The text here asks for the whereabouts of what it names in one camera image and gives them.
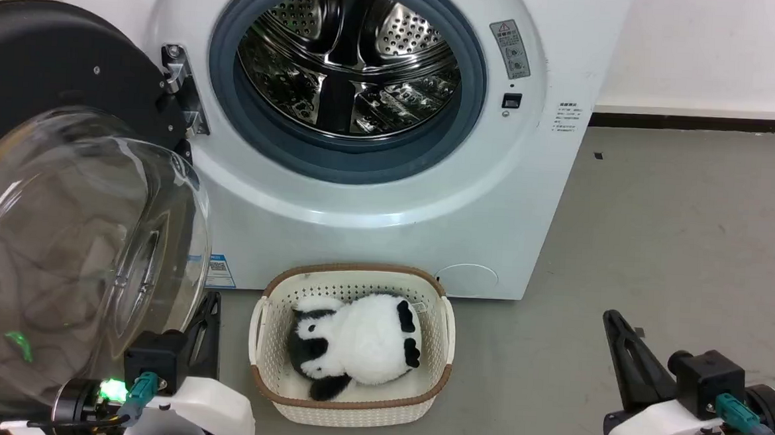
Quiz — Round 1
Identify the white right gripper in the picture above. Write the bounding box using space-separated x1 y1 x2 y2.
596 309 733 435

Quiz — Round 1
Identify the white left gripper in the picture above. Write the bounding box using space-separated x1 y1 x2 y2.
119 287 263 435

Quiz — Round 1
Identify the black-rimmed glass washer door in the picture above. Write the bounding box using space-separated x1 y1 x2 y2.
0 0 226 435

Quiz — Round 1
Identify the white front-load washing machine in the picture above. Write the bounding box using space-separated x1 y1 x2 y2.
29 0 637 310

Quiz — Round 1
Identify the metal door hinge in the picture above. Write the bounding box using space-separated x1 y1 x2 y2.
157 43 215 137

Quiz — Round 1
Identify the blue energy label sticker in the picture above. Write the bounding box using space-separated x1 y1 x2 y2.
205 253 238 291

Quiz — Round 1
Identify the black and white panda plush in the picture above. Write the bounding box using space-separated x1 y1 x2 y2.
284 288 426 407

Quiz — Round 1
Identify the cream plastic laundry basket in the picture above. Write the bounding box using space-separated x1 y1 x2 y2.
244 258 460 434

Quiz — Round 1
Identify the round white filter cover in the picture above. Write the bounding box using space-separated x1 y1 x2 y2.
434 262 500 300

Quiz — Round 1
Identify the small printed text label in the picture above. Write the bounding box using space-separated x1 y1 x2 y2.
552 100 585 135

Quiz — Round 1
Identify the stainless steel washer drum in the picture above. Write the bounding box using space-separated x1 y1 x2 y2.
232 0 467 146

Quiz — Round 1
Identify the grey warning sticker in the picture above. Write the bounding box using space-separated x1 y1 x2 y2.
487 18 534 81

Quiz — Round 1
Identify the teal-plug left gripper cable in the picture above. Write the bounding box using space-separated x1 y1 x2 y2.
95 369 160 430

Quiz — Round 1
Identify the black wall baseboard strip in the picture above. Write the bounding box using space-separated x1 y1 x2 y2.
590 110 775 137

